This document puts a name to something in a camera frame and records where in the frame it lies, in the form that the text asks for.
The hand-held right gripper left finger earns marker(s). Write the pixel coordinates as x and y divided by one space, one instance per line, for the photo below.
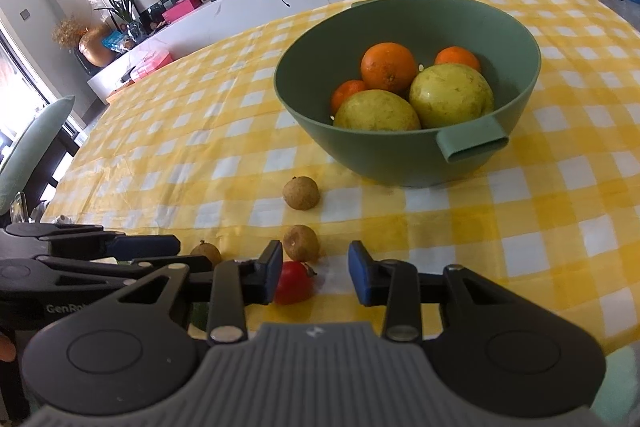
270 272

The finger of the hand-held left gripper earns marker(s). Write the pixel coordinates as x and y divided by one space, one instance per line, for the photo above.
150 247
140 268

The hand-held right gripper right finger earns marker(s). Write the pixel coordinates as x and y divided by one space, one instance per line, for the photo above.
360 274

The red cherry tomato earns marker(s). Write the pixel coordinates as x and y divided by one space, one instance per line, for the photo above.
295 284

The brown kiwi front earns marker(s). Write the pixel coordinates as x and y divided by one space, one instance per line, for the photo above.
301 243
206 252

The brown kiwi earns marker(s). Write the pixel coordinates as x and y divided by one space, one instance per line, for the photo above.
301 243
206 252
301 193

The green colander bowl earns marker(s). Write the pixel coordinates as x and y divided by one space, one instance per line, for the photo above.
390 157

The brownish yellow pear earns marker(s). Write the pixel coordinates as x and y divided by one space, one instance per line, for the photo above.
376 111

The orange mandarin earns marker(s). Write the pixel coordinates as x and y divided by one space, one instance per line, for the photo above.
349 96
457 59
389 68

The yellow-green pear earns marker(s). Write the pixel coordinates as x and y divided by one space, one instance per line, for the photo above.
452 96

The person's left hand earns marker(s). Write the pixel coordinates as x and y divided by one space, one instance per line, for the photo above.
6 347

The yellow checkered tablecloth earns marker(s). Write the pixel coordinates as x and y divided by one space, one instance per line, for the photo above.
175 132

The light green cushioned chair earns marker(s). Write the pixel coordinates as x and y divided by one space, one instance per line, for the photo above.
35 142

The pink storage boxes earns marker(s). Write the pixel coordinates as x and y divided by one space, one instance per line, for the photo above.
152 64

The brown round vase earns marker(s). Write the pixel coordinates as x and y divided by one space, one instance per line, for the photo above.
96 47

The blue snack bag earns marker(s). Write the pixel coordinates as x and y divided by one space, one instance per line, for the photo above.
119 41

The dried golden flowers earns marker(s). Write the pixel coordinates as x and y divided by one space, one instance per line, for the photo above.
70 32

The pink flat box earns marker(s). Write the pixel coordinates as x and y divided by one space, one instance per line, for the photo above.
180 9

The slender potted plant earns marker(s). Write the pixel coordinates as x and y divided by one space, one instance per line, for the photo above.
122 2

